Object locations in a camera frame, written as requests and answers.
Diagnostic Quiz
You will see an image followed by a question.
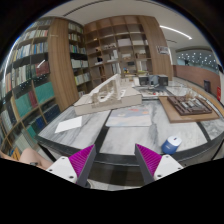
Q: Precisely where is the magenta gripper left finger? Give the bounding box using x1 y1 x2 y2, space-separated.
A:
46 144 97 188

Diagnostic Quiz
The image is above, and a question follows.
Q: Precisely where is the person's forearm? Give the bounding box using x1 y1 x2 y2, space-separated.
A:
0 147 54 170

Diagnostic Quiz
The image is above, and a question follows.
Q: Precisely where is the white sheet of paper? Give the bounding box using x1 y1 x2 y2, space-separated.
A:
55 116 82 133

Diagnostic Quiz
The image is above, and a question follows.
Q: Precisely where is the wooden display shelf unit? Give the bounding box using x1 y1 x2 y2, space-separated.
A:
84 15 173 87

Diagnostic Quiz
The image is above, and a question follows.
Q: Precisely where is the wooden bookshelf with books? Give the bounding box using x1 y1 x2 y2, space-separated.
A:
0 17 92 159

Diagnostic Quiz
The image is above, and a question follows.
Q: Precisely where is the grey box model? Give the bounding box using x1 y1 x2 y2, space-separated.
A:
139 75 168 87

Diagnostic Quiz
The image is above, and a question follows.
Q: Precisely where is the pale painted sheet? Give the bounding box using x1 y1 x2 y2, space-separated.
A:
106 106 152 127

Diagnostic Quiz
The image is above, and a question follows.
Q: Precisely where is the blue and white mouse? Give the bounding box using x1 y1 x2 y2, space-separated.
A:
162 136 182 154

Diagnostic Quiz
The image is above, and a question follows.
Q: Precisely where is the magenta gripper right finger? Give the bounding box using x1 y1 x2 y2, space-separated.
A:
134 143 184 186

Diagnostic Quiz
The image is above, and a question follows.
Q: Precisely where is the white architectural model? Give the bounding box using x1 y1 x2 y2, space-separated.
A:
74 74 142 115

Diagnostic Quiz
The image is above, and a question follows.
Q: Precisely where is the brown architectural model on board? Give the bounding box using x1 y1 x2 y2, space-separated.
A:
159 96 219 123

